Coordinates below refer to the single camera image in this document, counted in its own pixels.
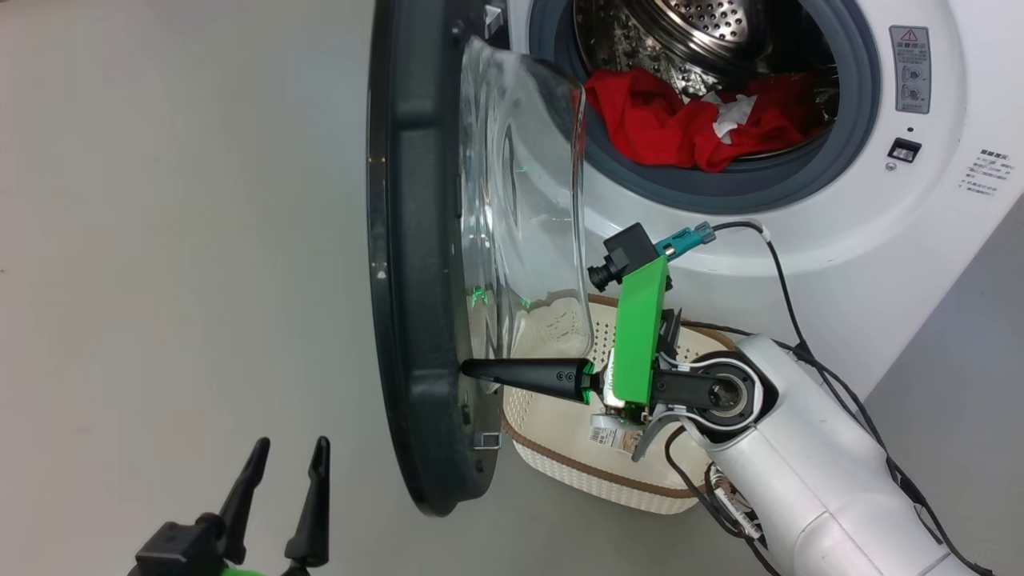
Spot teal cable connector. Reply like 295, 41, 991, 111
656, 222, 713, 257

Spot cream perforated laundry basket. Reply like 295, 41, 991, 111
502, 294, 741, 514

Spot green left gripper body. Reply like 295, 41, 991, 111
128, 514, 321, 576

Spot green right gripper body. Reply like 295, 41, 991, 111
582, 258, 671, 421

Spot white front-load washing machine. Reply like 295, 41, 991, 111
480, 0, 1024, 405

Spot dark round washer door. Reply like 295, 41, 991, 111
366, 0, 597, 517

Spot grey warning label sticker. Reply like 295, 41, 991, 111
890, 26, 933, 114

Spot perforated steel washer drum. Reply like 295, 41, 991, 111
572, 0, 841, 161

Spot small printed text sticker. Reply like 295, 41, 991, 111
956, 148, 1017, 199

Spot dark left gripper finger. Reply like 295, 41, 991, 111
286, 436, 330, 569
220, 438, 270, 565

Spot grey rubber door gasket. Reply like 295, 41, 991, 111
528, 0, 882, 215

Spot black camera cable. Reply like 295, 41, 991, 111
708, 220, 993, 576

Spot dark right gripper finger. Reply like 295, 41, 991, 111
462, 358, 597, 405

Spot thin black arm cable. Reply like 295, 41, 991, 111
664, 424, 781, 576

